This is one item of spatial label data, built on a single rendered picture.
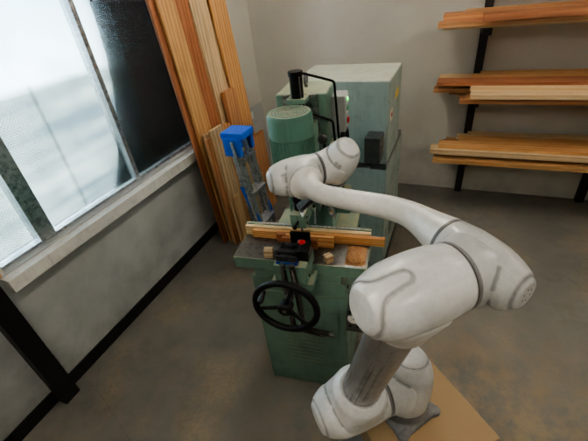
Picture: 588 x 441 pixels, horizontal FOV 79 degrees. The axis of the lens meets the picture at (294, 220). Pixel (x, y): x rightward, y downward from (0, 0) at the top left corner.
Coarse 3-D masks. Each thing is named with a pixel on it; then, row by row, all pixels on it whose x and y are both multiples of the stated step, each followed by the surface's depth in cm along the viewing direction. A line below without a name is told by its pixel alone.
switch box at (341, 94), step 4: (336, 92) 159; (340, 92) 159; (344, 92) 158; (332, 96) 155; (340, 96) 154; (344, 96) 153; (332, 100) 155; (340, 100) 154; (344, 100) 154; (332, 104) 156; (340, 104) 155; (344, 104) 155; (332, 108) 157; (340, 108) 156; (344, 108) 156; (332, 112) 158; (340, 112) 157; (344, 112) 157; (332, 116) 159; (340, 116) 158; (344, 116) 158; (332, 120) 160; (340, 120) 159; (344, 120) 159; (336, 124) 161; (340, 124) 160; (344, 124) 160; (336, 128) 162; (340, 128) 161; (344, 128) 161
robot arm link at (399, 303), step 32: (416, 256) 61; (448, 256) 60; (352, 288) 62; (384, 288) 57; (416, 288) 57; (448, 288) 58; (384, 320) 56; (416, 320) 56; (448, 320) 60; (384, 352) 72; (352, 384) 90; (384, 384) 84; (320, 416) 100; (352, 416) 95; (384, 416) 104
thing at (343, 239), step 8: (256, 232) 172; (264, 232) 171; (272, 232) 169; (312, 232) 166; (336, 240) 162; (344, 240) 161; (352, 240) 160; (360, 240) 159; (368, 240) 158; (376, 240) 157; (384, 240) 156
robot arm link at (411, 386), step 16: (416, 352) 109; (400, 368) 105; (416, 368) 104; (400, 384) 105; (416, 384) 104; (432, 384) 109; (400, 400) 104; (416, 400) 107; (400, 416) 113; (416, 416) 113
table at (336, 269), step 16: (256, 240) 172; (272, 240) 171; (240, 256) 163; (256, 256) 161; (320, 256) 157; (336, 256) 156; (368, 256) 154; (320, 272) 155; (336, 272) 153; (352, 272) 150; (304, 288) 149
